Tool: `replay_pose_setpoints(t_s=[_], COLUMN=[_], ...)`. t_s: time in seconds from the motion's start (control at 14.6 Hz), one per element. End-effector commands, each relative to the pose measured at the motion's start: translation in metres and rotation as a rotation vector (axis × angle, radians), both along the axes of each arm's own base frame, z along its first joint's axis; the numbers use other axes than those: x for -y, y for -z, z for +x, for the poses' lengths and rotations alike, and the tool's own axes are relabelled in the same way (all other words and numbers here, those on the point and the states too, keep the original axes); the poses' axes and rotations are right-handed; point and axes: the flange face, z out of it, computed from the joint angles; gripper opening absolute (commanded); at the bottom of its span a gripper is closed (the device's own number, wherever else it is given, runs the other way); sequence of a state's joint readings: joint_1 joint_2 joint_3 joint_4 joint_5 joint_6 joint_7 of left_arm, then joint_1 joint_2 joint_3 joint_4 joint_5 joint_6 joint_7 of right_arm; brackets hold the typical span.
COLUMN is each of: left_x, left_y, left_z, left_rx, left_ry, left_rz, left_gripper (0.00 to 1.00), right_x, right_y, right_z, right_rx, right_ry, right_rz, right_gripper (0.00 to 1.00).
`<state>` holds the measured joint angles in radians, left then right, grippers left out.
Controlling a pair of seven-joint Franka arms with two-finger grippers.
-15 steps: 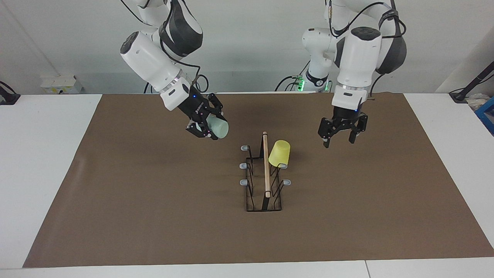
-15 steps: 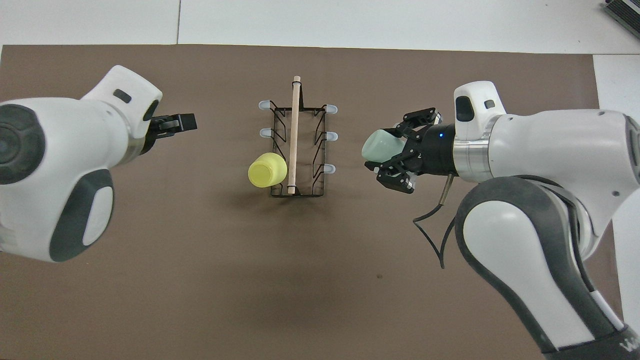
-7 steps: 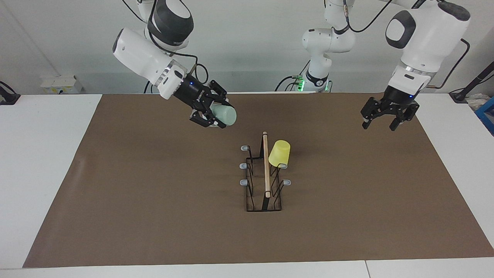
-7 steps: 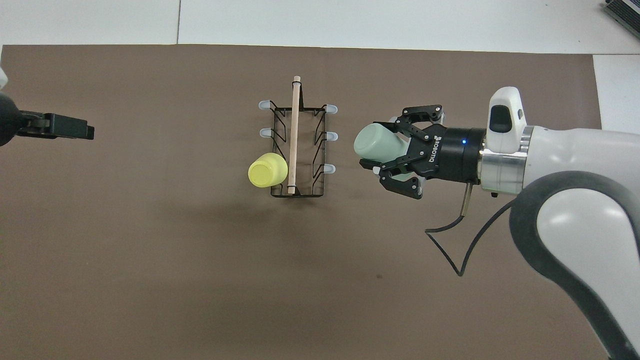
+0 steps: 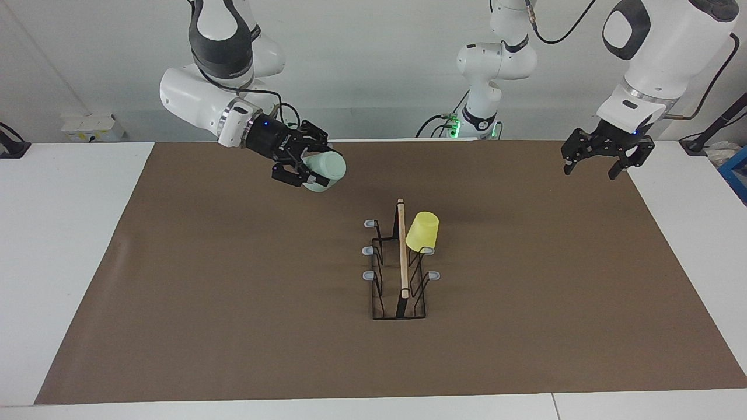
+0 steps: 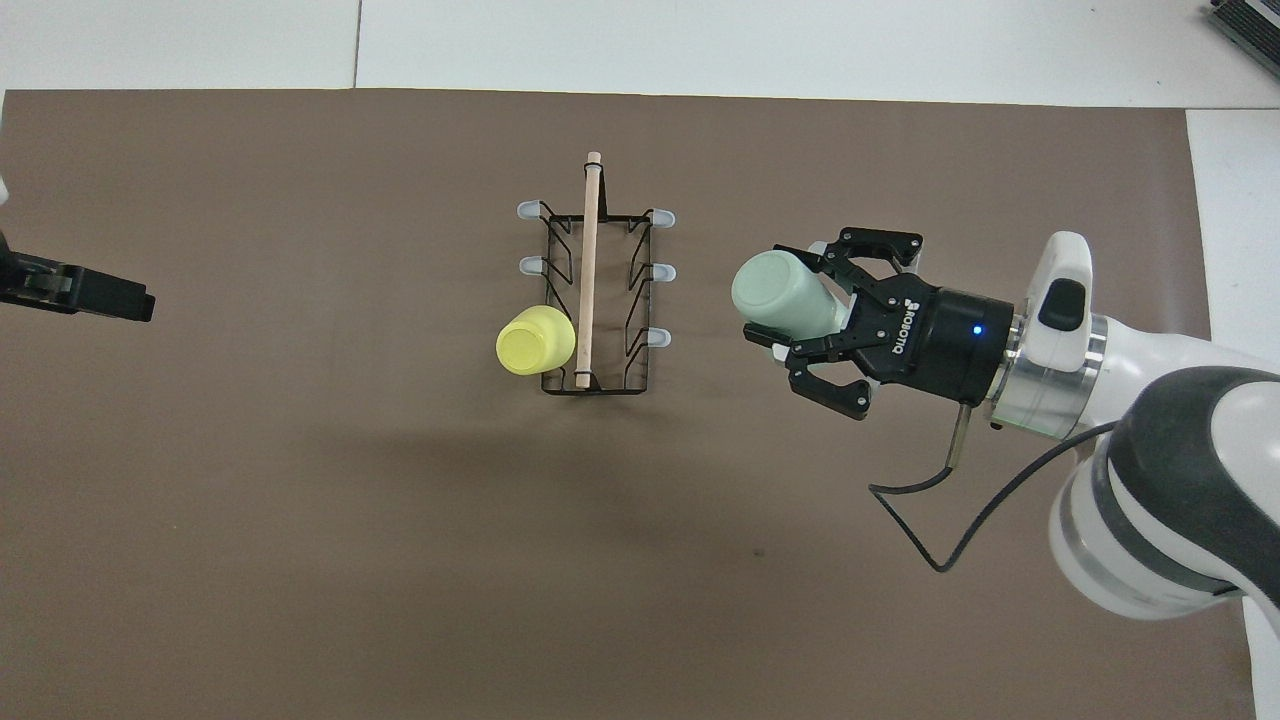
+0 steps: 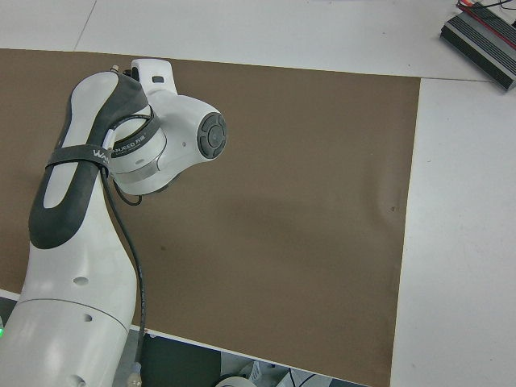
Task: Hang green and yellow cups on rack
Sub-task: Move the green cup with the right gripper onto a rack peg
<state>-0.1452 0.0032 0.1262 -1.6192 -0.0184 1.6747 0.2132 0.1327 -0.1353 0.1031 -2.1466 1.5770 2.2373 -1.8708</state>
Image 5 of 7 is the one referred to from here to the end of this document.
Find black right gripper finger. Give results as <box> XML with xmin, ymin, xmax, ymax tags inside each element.
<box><xmin>295</xmin><ymin>121</ymin><xmax>330</xmax><ymax>153</ymax></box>
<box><xmin>272</xmin><ymin>162</ymin><xmax>319</xmax><ymax>188</ymax></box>

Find pale green plastic cup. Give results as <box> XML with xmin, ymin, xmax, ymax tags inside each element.
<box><xmin>301</xmin><ymin>150</ymin><xmax>347</xmax><ymax>194</ymax></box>

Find yellow plastic cup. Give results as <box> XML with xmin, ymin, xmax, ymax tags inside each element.
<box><xmin>406</xmin><ymin>211</ymin><xmax>439</xmax><ymax>254</ymax></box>

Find crumpled clear plastic bag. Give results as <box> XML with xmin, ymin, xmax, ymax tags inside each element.
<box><xmin>705</xmin><ymin>142</ymin><xmax>743</xmax><ymax>170</ymax></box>

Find blue box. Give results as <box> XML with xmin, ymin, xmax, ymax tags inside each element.
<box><xmin>718</xmin><ymin>146</ymin><xmax>747</xmax><ymax>205</ymax></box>

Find brown table mat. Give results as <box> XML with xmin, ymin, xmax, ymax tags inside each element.
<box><xmin>34</xmin><ymin>140</ymin><xmax>747</xmax><ymax>405</ymax></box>

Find white power strip box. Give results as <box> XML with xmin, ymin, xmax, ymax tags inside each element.
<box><xmin>61</xmin><ymin>114</ymin><xmax>126</xmax><ymax>143</ymax></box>

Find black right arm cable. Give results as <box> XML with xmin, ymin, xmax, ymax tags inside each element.
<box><xmin>236</xmin><ymin>85</ymin><xmax>302</xmax><ymax>130</ymax></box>

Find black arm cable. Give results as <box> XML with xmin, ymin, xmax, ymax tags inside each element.
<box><xmin>525</xmin><ymin>0</ymin><xmax>741</xmax><ymax>121</ymax></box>
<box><xmin>236</xmin><ymin>85</ymin><xmax>302</xmax><ymax>130</ymax></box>

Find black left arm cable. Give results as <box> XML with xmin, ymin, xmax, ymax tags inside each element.
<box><xmin>525</xmin><ymin>0</ymin><xmax>741</xmax><ymax>121</ymax></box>

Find black camera stand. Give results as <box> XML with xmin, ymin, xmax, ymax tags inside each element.
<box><xmin>679</xmin><ymin>92</ymin><xmax>747</xmax><ymax>156</ymax></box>

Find black base cables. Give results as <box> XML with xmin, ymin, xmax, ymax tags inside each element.
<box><xmin>416</xmin><ymin>87</ymin><xmax>470</xmax><ymax>139</ymax></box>

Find black wire cup rack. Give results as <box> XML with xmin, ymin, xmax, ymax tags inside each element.
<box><xmin>363</xmin><ymin>198</ymin><xmax>441</xmax><ymax>321</ymax></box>

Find black clamp mount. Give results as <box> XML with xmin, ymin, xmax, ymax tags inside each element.
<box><xmin>0</xmin><ymin>122</ymin><xmax>32</xmax><ymax>159</ymax></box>

